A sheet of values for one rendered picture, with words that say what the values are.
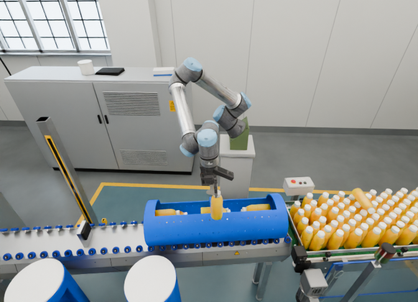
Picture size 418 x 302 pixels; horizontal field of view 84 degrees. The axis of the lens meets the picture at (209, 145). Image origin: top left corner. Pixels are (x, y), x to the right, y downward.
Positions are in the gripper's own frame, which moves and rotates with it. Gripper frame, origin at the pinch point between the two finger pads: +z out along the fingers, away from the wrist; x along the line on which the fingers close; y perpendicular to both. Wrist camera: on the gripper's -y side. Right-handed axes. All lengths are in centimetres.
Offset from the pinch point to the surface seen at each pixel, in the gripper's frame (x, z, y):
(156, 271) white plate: 19, 39, 37
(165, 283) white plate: 26, 40, 31
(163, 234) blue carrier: 4.1, 26.9, 33.6
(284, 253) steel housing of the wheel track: -3, 62, -42
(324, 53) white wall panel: -282, -7, -169
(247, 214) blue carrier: -5.1, 23.4, -16.8
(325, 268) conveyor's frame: 4, 69, -67
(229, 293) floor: -18, 143, -2
